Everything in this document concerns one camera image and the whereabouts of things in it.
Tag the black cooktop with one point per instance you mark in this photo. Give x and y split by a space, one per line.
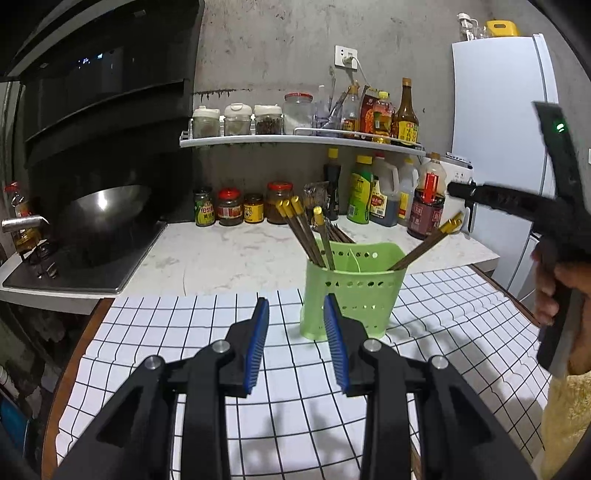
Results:
92 272

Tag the white black-checked tablecloth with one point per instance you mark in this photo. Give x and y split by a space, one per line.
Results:
161 323

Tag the dark brown sauce bottle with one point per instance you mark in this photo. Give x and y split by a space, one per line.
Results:
405 124

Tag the yellow-cap oil bottle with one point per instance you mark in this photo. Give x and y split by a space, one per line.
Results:
382 120

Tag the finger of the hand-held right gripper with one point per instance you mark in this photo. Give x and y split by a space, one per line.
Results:
498 196

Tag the person's right forearm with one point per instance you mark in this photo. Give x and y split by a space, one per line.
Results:
568 415

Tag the large clear oil bottle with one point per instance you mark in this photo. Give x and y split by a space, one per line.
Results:
437 173

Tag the green yellow-cap bottle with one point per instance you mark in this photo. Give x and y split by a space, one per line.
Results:
360 194

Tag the orange-cap seasoning bottle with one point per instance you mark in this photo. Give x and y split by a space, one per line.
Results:
351 113

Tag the green perforated utensil holder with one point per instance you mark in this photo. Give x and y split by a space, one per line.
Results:
378 318

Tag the white refrigerator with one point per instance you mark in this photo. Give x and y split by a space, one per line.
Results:
498 115

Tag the white-lid spice jar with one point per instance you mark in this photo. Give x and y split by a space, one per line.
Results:
238 121
268 121
206 123

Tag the yellow-label jar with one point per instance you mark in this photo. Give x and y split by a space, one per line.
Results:
253 211

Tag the white wall socket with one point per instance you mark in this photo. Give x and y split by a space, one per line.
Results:
346 57

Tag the black range hood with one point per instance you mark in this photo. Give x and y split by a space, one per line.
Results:
101 92

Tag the bunch of gold-tipped chopsticks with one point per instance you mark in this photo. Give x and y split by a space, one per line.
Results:
304 235

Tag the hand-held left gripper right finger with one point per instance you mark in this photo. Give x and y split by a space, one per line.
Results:
333 341

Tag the dark soy sauce bottle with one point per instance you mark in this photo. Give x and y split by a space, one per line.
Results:
332 184

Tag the yellow box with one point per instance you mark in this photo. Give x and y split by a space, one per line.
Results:
502 28

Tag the green-label jar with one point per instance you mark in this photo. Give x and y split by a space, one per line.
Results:
205 210

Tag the person's right hand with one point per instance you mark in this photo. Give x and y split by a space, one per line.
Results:
577 277

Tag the red-label sauce jar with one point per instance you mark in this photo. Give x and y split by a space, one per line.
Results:
230 210

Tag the red-lid clear jar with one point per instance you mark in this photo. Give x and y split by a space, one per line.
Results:
298 115

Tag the white kitchen appliance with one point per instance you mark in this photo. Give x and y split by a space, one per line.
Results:
459 168

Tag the orange seasoning packet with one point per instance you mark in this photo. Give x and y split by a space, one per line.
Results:
367 110

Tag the clear white-cap bottle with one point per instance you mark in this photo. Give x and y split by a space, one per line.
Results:
465 27

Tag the clear cup with straws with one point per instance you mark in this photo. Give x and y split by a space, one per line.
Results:
328 115

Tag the clear yellow-cap jug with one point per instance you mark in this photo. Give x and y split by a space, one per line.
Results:
407 189

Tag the clear plastic bag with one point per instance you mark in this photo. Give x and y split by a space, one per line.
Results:
316 194

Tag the dark red-label container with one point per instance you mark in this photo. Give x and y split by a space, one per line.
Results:
425 219

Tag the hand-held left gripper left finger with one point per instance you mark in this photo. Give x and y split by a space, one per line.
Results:
258 341

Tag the white jug with dark liquid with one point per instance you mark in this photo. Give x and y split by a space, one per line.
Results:
384 194

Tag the red-cap oil bottle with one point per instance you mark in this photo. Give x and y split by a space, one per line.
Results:
18 207

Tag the red-lid brown sauce jar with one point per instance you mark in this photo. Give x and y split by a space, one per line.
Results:
277 198

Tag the steel wok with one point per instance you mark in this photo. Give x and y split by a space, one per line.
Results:
101 217

